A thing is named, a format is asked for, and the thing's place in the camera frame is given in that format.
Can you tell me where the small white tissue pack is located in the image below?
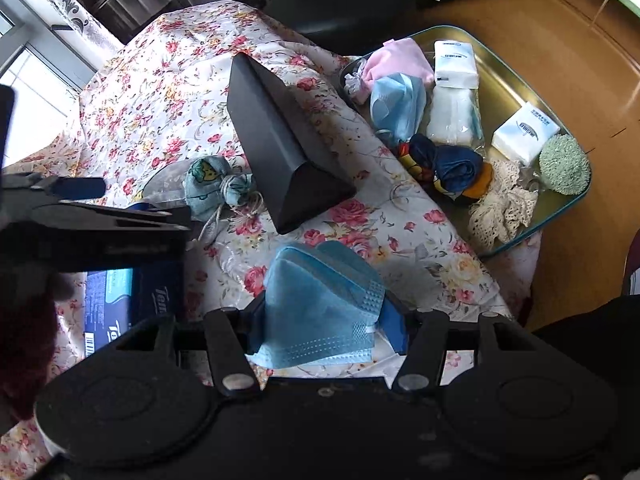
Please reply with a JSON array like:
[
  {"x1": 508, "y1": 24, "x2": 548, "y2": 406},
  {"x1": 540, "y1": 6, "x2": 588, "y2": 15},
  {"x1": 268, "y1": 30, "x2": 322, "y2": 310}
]
[{"x1": 491, "y1": 102, "x2": 560, "y2": 166}]

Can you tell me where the grey patterned cloth roll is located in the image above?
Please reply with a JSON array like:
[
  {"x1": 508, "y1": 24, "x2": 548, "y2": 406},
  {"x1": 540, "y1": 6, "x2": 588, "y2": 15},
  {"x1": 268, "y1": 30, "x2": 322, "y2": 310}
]
[{"x1": 142, "y1": 160, "x2": 191, "y2": 208}]

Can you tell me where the black triangular box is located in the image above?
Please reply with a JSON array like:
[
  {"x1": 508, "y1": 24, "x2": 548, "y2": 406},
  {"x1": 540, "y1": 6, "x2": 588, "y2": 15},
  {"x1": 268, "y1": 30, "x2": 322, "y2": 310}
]
[{"x1": 227, "y1": 53, "x2": 356, "y2": 234}]

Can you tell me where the gold metal tray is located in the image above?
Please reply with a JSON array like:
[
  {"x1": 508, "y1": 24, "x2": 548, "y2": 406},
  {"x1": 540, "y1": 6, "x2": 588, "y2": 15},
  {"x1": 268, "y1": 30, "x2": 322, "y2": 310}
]
[{"x1": 339, "y1": 23, "x2": 594, "y2": 260}]

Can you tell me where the cartoon print drawstring pouch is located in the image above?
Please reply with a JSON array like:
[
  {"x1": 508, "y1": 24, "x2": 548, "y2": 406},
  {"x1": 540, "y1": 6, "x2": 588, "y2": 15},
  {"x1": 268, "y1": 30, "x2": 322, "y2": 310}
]
[{"x1": 182, "y1": 156, "x2": 262, "y2": 222}]

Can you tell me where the dark colourful cloth bundle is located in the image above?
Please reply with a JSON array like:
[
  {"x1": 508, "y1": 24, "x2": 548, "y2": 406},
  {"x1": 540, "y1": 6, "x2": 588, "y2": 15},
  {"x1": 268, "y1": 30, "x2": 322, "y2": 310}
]
[{"x1": 397, "y1": 133, "x2": 494, "y2": 205}]

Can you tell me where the pink cloth pouch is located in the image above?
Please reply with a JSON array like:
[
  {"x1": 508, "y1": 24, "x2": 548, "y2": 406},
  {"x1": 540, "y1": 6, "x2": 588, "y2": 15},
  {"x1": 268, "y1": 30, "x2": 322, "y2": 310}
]
[{"x1": 344, "y1": 38, "x2": 435, "y2": 105}]

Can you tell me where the clear tissue pack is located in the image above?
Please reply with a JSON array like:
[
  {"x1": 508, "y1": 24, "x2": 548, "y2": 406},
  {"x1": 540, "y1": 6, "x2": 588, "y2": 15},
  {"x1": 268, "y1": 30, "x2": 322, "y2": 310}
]
[{"x1": 426, "y1": 86, "x2": 485, "y2": 151}]

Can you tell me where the blue Tempo tissue box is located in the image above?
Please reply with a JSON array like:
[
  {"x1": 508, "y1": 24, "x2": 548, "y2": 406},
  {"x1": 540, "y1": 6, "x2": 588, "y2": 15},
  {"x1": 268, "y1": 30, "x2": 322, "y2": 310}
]
[{"x1": 84, "y1": 261, "x2": 184, "y2": 358}]

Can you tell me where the light blue face mask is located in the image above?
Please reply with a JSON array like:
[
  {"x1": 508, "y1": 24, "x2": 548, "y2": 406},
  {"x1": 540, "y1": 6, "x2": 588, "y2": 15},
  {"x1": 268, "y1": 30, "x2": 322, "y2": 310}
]
[{"x1": 370, "y1": 73, "x2": 427, "y2": 150}]

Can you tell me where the patterned curtain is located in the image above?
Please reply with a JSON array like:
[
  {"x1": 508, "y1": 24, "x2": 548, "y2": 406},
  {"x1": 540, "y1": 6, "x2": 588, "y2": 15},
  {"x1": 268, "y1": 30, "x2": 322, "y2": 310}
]
[{"x1": 47, "y1": 0, "x2": 124, "y2": 58}]

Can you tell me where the cream lace doily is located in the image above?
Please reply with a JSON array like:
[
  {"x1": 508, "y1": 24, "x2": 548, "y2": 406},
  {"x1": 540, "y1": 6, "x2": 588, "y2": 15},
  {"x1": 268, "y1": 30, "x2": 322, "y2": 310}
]
[{"x1": 468, "y1": 160, "x2": 538, "y2": 252}]

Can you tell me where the floral bed sheet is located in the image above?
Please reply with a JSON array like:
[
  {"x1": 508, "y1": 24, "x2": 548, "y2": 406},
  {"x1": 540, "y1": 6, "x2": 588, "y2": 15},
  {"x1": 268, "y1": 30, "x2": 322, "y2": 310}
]
[{"x1": 0, "y1": 0, "x2": 544, "y2": 480}]

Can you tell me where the green round sponge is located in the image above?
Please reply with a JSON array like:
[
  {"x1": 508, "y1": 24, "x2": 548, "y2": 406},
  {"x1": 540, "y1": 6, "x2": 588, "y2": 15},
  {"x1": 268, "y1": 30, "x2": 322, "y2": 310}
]
[{"x1": 538, "y1": 133, "x2": 591, "y2": 196}]

